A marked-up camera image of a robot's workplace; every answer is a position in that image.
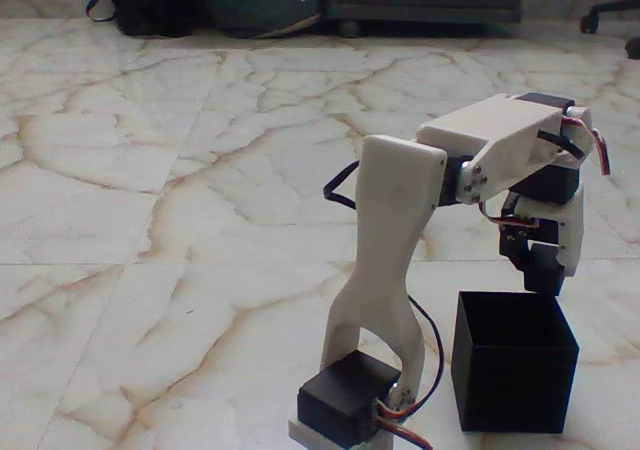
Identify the small black cube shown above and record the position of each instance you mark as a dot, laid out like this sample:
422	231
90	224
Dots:
542	272

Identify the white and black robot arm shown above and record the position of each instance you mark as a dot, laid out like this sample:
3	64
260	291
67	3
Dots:
390	220

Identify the black box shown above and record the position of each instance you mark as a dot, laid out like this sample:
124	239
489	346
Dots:
515	385

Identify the black office chair base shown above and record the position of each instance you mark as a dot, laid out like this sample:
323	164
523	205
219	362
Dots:
607	9

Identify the dark grey cushion bag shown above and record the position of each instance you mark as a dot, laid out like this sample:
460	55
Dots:
255	5

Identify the black backpack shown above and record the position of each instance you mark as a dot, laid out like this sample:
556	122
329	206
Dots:
150	5

